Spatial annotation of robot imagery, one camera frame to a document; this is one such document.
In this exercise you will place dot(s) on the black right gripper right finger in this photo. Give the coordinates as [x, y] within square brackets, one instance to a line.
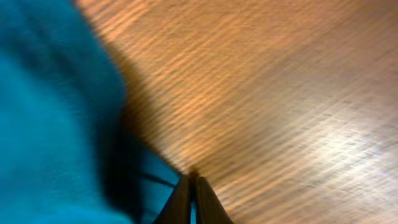
[209, 209]

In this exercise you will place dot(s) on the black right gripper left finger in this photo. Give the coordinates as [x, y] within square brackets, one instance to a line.
[177, 209]

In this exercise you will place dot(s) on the teal blue polo shirt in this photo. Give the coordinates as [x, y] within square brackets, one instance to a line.
[65, 158]

